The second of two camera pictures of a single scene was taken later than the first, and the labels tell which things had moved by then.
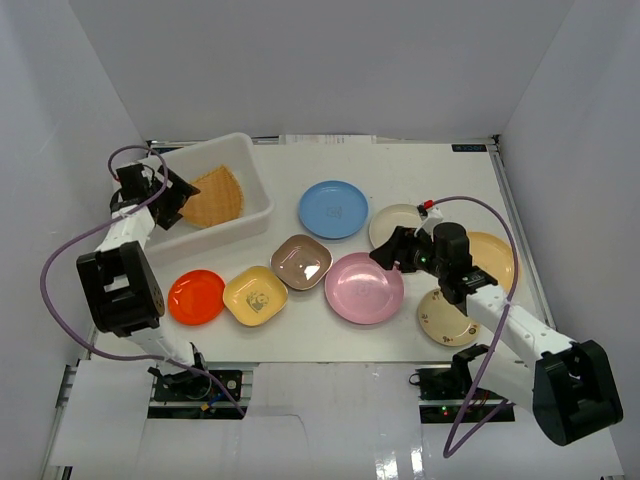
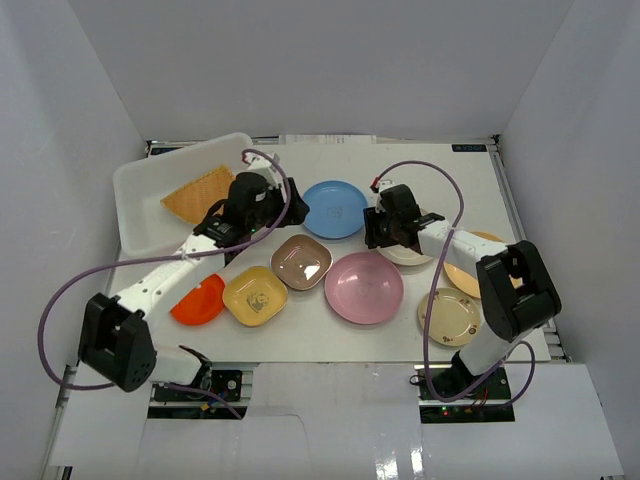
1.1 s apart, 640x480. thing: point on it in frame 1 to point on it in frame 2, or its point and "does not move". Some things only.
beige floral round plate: x=444 y=321 does not move
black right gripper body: x=418 y=253 to x=380 y=228
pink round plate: x=361 y=291 does not move
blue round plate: x=333 y=210 does not move
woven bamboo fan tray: x=219 y=199 does not move
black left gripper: x=167 y=198 to x=291 y=201
